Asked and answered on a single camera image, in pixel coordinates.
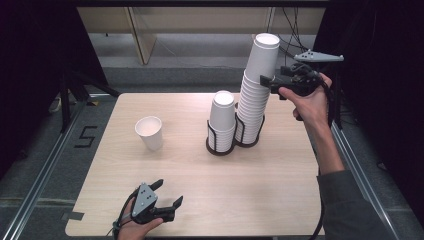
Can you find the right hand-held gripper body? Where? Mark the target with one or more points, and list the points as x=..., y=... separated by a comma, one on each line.
x=305, y=83

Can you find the person's left hand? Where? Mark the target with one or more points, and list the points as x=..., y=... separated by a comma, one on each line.
x=133, y=231

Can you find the black curtain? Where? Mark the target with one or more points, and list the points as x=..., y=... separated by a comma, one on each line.
x=393, y=83
x=26, y=66

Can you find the beige wooden cabinet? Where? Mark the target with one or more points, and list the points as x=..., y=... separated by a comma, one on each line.
x=143, y=43

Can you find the person's right hand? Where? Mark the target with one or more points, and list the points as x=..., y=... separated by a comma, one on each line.
x=311, y=108

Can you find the short stack of paper cups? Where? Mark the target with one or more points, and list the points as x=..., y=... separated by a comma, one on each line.
x=222, y=113

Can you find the tall stack of paper cups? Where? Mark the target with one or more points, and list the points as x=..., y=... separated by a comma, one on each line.
x=253, y=106

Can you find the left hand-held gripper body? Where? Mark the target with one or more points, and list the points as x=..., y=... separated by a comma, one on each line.
x=144, y=200

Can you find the aluminium floor rail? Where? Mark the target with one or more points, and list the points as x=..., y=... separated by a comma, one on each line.
x=370, y=200
x=36, y=190

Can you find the yellow tape piece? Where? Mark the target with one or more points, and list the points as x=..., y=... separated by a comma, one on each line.
x=94, y=103

